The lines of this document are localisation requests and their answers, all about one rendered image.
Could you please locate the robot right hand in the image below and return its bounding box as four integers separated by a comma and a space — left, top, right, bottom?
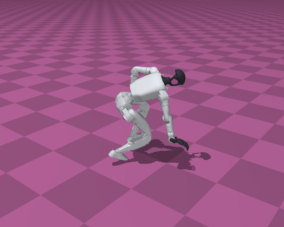
169, 137, 189, 151

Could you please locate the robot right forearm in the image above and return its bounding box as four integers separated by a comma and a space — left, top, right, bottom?
165, 114, 175, 143

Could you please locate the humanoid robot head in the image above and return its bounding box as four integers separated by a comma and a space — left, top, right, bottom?
161, 69, 186, 86

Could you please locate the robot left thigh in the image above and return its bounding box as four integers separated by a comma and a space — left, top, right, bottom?
115, 92, 150, 113

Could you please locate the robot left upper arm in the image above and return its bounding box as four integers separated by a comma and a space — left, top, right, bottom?
131, 66, 159, 76

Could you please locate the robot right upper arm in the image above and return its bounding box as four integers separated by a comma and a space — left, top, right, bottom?
158, 90, 170, 122

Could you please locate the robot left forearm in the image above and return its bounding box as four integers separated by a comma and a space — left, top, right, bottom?
130, 74, 139, 84

